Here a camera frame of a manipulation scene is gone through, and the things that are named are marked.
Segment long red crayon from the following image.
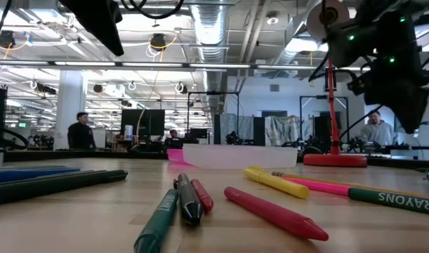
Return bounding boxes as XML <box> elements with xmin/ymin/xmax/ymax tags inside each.
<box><xmin>223</xmin><ymin>186</ymin><xmax>330</xmax><ymax>242</ymax></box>

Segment pink highlighter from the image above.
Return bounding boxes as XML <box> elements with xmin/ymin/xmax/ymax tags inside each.
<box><xmin>280</xmin><ymin>175</ymin><xmax>352</xmax><ymax>197</ymax></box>

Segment blue scissors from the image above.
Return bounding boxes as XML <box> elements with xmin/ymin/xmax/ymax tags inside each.
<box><xmin>0</xmin><ymin>164</ymin><xmax>81</xmax><ymax>185</ymax></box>

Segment small black monitor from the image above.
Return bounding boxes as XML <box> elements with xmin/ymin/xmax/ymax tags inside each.
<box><xmin>189</xmin><ymin>128</ymin><xmax>208</xmax><ymax>140</ymax></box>

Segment green crayon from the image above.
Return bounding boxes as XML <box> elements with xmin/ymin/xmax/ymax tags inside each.
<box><xmin>133</xmin><ymin>188</ymin><xmax>180</xmax><ymax>253</ymax></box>
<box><xmin>348</xmin><ymin>188</ymin><xmax>429</xmax><ymax>216</ymax></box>

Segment black computer monitor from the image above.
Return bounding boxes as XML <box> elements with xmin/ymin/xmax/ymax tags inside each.
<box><xmin>121</xmin><ymin>108</ymin><xmax>166</xmax><ymax>137</ymax></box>

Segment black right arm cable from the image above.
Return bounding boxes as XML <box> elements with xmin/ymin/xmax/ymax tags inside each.
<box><xmin>339</xmin><ymin>104</ymin><xmax>383</xmax><ymax>141</ymax></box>

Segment clear supply box pink lid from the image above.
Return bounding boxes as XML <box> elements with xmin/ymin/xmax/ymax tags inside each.
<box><xmin>166</xmin><ymin>143</ymin><xmax>298</xmax><ymax>169</ymax></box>

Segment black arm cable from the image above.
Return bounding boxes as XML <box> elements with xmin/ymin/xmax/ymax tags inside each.
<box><xmin>339</xmin><ymin>104</ymin><xmax>383</xmax><ymax>141</ymax></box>
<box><xmin>0</xmin><ymin>0</ymin><xmax>13</xmax><ymax>50</ymax></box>

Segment red desk lamp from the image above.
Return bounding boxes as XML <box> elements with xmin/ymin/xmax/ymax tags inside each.
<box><xmin>303</xmin><ymin>0</ymin><xmax>368</xmax><ymax>168</ymax></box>

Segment person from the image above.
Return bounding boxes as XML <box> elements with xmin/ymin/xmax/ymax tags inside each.
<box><xmin>359</xmin><ymin>109</ymin><xmax>395</xmax><ymax>147</ymax></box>
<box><xmin>67</xmin><ymin>111</ymin><xmax>97</xmax><ymax>150</ymax></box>
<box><xmin>164</xmin><ymin>129</ymin><xmax>183</xmax><ymax>149</ymax></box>

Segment yellow highlighter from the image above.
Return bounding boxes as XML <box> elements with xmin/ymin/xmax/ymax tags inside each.
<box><xmin>242</xmin><ymin>166</ymin><xmax>310</xmax><ymax>200</ymax></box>

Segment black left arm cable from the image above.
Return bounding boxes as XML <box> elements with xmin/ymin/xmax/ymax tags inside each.
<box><xmin>0</xmin><ymin>0</ymin><xmax>13</xmax><ymax>50</ymax></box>

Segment black ceiling camera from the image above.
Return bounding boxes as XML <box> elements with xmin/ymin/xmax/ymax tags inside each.
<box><xmin>0</xmin><ymin>30</ymin><xmax>17</xmax><ymax>49</ymax></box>
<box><xmin>150</xmin><ymin>33</ymin><xmax>167</xmax><ymax>52</ymax></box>

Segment black marker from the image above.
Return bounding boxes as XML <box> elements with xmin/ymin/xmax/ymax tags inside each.
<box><xmin>173</xmin><ymin>173</ymin><xmax>204</xmax><ymax>226</ymax></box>

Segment black cabinet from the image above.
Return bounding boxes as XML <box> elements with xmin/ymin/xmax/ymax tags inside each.
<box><xmin>252</xmin><ymin>116</ymin><xmax>267</xmax><ymax>147</ymax></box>
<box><xmin>314</xmin><ymin>115</ymin><xmax>333</xmax><ymax>145</ymax></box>

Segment short red crayon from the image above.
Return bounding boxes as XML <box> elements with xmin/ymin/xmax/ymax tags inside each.
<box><xmin>190</xmin><ymin>179</ymin><xmax>214</xmax><ymax>213</ymax></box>

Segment grey marbled curtain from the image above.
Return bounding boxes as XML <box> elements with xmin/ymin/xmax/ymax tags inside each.
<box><xmin>219</xmin><ymin>112</ymin><xmax>254</xmax><ymax>141</ymax></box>
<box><xmin>265</xmin><ymin>115</ymin><xmax>313</xmax><ymax>147</ymax></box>

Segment black pen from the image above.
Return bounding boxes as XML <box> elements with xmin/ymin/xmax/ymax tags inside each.
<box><xmin>0</xmin><ymin>169</ymin><xmax>95</xmax><ymax>189</ymax></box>
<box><xmin>0</xmin><ymin>169</ymin><xmax>128</xmax><ymax>207</ymax></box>

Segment thick black cable loop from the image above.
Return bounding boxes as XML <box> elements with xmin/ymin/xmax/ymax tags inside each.
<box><xmin>0</xmin><ymin>124</ymin><xmax>29</xmax><ymax>150</ymax></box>

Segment black metal rig frame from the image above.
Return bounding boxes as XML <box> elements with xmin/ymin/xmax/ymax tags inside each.
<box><xmin>299</xmin><ymin>95</ymin><xmax>350</xmax><ymax>145</ymax></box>
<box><xmin>187</xmin><ymin>91</ymin><xmax>240</xmax><ymax>145</ymax></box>

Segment white cabinet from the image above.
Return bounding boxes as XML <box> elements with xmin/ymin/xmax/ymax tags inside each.
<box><xmin>93</xmin><ymin>129</ymin><xmax>107</xmax><ymax>149</ymax></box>

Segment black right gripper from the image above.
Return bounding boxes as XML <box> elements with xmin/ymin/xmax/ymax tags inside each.
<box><xmin>348</xmin><ymin>67</ymin><xmax>429</xmax><ymax>135</ymax></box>

